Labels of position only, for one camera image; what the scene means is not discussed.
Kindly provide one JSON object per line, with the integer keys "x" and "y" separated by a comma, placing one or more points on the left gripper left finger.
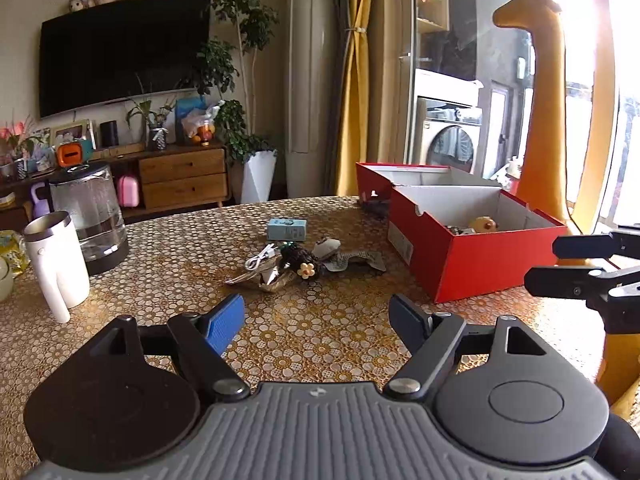
{"x": 200, "y": 341}

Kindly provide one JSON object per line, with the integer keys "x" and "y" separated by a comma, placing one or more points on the pink small case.
{"x": 128, "y": 192}

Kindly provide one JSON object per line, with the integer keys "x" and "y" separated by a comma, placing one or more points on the white standing air conditioner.
{"x": 308, "y": 85}

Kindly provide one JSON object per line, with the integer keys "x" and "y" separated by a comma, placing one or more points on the wooden tv cabinet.
{"x": 177, "y": 179}

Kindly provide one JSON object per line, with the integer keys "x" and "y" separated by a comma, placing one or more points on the purple kettlebell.
{"x": 40, "y": 203}

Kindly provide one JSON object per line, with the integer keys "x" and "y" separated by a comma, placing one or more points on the orange giraffe statue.
{"x": 543, "y": 177}

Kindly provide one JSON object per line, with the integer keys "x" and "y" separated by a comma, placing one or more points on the tall plant in white pot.
{"x": 229, "y": 68}

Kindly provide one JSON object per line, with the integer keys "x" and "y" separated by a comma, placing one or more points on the black hair scrunchie with flower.
{"x": 302, "y": 262}

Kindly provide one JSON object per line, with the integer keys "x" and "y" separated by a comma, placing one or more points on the silver foil packet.
{"x": 340, "y": 261}

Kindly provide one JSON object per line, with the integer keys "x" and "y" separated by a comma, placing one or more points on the light blue small box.
{"x": 287, "y": 230}

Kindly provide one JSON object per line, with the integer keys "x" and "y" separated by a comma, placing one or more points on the fruit bag on cabinet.
{"x": 199, "y": 125}

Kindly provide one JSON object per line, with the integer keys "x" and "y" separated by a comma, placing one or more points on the yellow round toy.
{"x": 484, "y": 225}

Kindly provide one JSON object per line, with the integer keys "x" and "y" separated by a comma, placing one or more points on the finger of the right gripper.
{"x": 576, "y": 282}
{"x": 603, "y": 246}

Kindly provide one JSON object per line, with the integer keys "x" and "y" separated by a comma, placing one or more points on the red cardboard shoe box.
{"x": 429, "y": 209}

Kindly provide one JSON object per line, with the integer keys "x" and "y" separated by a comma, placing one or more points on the glass electric kettle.
{"x": 87, "y": 192}

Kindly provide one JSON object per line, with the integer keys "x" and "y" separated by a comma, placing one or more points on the small plant in striped pot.
{"x": 153, "y": 121}

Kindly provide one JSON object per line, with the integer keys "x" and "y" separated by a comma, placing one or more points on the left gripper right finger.
{"x": 432, "y": 340}

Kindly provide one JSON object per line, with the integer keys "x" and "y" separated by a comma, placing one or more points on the orange small radio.
{"x": 70, "y": 154}

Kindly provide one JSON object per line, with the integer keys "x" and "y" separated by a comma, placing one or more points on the black wall television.
{"x": 117, "y": 50}

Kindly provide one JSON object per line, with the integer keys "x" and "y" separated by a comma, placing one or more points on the white front-load washing machine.
{"x": 446, "y": 134}

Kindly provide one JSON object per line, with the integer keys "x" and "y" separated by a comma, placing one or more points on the white tumbler cup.
{"x": 54, "y": 251}

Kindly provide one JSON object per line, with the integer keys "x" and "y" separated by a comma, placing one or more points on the yellow curtain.
{"x": 368, "y": 122}

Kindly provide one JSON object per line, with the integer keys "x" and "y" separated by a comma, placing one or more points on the black crinkled packet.
{"x": 263, "y": 274}

